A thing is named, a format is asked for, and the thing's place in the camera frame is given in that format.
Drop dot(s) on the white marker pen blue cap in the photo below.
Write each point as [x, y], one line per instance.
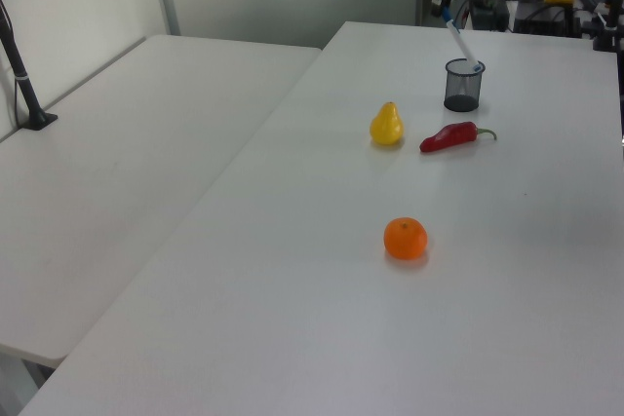
[462, 43]

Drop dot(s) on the black clamp stand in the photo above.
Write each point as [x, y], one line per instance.
[609, 16]

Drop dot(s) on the orange mandarin fruit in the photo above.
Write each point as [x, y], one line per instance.
[405, 238]

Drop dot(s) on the black pole stand with base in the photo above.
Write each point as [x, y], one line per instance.
[24, 80]

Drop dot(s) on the red chili pepper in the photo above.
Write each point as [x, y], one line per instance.
[451, 137]

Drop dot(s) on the yellow pear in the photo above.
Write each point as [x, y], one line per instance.
[386, 126]

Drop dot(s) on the black electronics box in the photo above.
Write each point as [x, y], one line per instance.
[489, 9]

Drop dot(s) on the black mesh pen cup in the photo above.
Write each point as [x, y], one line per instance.
[462, 87]

